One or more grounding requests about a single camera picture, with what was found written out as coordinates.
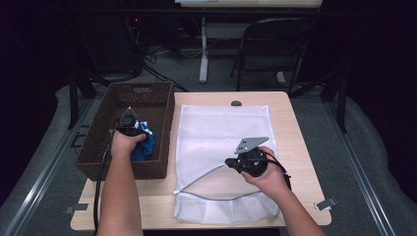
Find left hand-held gripper cable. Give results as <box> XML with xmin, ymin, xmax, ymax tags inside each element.
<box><xmin>92</xmin><ymin>129</ymin><xmax>116</xmax><ymax>232</ymax></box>

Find metal floor rail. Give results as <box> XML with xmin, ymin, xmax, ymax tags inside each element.
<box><xmin>323</xmin><ymin>97</ymin><xmax>397</xmax><ymax>236</ymax></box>
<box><xmin>3</xmin><ymin>97</ymin><xmax>96</xmax><ymax>236</ymax></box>

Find white desk with metal legs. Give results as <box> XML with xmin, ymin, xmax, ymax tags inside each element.
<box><xmin>174</xmin><ymin>0</ymin><xmax>324</xmax><ymax>87</ymax></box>

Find blue printed garment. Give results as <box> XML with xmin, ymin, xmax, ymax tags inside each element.
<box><xmin>131</xmin><ymin>121</ymin><xmax>157</xmax><ymax>162</ymax></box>

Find dark equipment cabinet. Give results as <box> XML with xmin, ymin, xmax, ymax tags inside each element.
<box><xmin>82</xmin><ymin>9</ymin><xmax>144</xmax><ymax>75</ymax></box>

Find right hand-held gripper cable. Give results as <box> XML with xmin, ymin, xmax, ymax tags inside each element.
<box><xmin>262</xmin><ymin>156</ymin><xmax>293</xmax><ymax>191</ymax></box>

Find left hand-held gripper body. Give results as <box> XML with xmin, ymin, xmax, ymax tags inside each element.
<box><xmin>114</xmin><ymin>106</ymin><xmax>147</xmax><ymax>137</ymax></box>

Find grey tape strip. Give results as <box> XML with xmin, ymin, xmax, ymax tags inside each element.
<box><xmin>315</xmin><ymin>197</ymin><xmax>337</xmax><ymax>211</ymax></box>
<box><xmin>63</xmin><ymin>203</ymin><xmax>89</xmax><ymax>214</ymax></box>

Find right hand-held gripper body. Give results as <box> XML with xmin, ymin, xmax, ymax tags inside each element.
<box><xmin>234</xmin><ymin>136</ymin><xmax>269</xmax><ymax>178</ymax></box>

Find person's right hand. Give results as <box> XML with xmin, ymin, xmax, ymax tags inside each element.
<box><xmin>240</xmin><ymin>146</ymin><xmax>291</xmax><ymax>201</ymax></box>

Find black folding chair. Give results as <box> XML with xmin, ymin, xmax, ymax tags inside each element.
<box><xmin>229</xmin><ymin>17</ymin><xmax>314</xmax><ymax>96</ymax></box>

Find brown woven basket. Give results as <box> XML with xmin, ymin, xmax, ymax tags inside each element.
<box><xmin>76</xmin><ymin>82</ymin><xmax>176</xmax><ymax>181</ymax></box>

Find hand-held gripper cable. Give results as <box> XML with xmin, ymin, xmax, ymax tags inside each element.
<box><xmin>92</xmin><ymin>129</ymin><xmax>116</xmax><ymax>232</ymax></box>
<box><xmin>262</xmin><ymin>156</ymin><xmax>293</xmax><ymax>191</ymax></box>

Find black floor cables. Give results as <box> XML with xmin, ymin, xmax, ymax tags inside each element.
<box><xmin>142</xmin><ymin>45</ymin><xmax>190</xmax><ymax>92</ymax></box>

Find person's left hand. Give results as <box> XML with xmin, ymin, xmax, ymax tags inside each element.
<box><xmin>111</xmin><ymin>132</ymin><xmax>148</xmax><ymax>157</ymax></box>

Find white mesh laundry bag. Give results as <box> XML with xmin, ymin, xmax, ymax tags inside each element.
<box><xmin>172</xmin><ymin>104</ymin><xmax>281</xmax><ymax>225</ymax></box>

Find black metal stand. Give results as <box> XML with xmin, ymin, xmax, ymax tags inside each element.
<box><xmin>67</xmin><ymin>70</ymin><xmax>111</xmax><ymax>131</ymax></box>
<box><xmin>288</xmin><ymin>70</ymin><xmax>348</xmax><ymax>134</ymax></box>

